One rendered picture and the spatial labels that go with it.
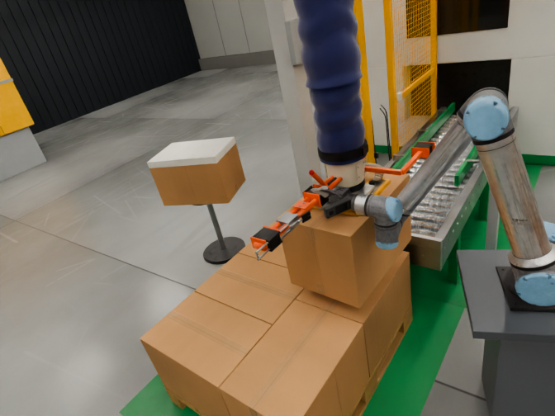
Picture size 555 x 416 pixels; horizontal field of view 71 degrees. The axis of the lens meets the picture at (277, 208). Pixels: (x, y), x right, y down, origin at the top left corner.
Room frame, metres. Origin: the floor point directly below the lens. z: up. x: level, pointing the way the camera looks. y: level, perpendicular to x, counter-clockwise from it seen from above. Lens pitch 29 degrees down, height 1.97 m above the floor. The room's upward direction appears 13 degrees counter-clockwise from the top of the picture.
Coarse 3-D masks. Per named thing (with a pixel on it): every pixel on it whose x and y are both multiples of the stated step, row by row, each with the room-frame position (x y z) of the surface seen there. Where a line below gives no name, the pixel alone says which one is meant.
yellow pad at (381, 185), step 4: (372, 180) 1.70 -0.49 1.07; (384, 180) 1.67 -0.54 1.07; (388, 180) 1.67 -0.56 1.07; (368, 184) 1.66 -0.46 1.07; (372, 184) 1.63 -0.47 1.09; (376, 184) 1.65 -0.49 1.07; (380, 184) 1.64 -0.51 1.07; (384, 184) 1.64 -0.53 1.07; (388, 184) 1.66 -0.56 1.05; (376, 188) 1.61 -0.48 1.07; (380, 188) 1.61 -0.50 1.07; (384, 188) 1.62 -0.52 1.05; (372, 192) 1.58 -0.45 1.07; (376, 192) 1.58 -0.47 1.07; (380, 192) 1.59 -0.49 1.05; (344, 212) 1.48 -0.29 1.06; (348, 212) 1.47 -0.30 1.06; (352, 212) 1.45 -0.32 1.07
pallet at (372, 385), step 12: (408, 312) 1.70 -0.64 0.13; (408, 324) 1.69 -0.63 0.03; (396, 336) 1.63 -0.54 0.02; (396, 348) 1.55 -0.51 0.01; (384, 360) 1.48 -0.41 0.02; (384, 372) 1.42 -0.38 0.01; (372, 384) 1.32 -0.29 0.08; (360, 396) 1.22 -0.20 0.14; (192, 408) 1.38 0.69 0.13; (360, 408) 1.24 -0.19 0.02
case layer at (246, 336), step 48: (240, 288) 1.76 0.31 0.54; (288, 288) 1.67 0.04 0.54; (384, 288) 1.50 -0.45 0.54; (144, 336) 1.55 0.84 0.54; (192, 336) 1.47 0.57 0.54; (240, 336) 1.40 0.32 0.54; (288, 336) 1.33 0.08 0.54; (336, 336) 1.27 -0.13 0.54; (384, 336) 1.45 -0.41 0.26; (192, 384) 1.29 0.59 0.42; (240, 384) 1.13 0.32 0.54; (288, 384) 1.08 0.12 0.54; (336, 384) 1.10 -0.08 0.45
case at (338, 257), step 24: (384, 192) 1.59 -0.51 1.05; (312, 216) 1.52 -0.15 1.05; (336, 216) 1.48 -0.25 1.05; (360, 216) 1.43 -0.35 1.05; (288, 240) 1.54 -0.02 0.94; (312, 240) 1.44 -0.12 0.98; (336, 240) 1.35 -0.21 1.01; (360, 240) 1.35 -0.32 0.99; (408, 240) 1.69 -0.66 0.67; (288, 264) 1.57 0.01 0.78; (312, 264) 1.46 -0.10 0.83; (336, 264) 1.36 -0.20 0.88; (360, 264) 1.33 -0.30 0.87; (384, 264) 1.48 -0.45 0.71; (312, 288) 1.48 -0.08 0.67; (336, 288) 1.38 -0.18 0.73; (360, 288) 1.31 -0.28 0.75
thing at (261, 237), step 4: (264, 228) 1.26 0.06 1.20; (268, 228) 1.26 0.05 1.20; (272, 228) 1.25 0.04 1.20; (260, 232) 1.24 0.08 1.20; (264, 232) 1.23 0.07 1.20; (268, 232) 1.23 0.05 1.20; (272, 232) 1.22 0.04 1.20; (256, 236) 1.22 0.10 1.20; (260, 236) 1.21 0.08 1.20; (264, 236) 1.21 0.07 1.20; (268, 236) 1.20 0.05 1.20; (252, 240) 1.22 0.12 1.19; (256, 240) 1.20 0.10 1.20; (260, 240) 1.19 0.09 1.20; (264, 240) 1.18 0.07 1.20; (252, 244) 1.22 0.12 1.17; (256, 248) 1.21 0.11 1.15; (264, 248) 1.18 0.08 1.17
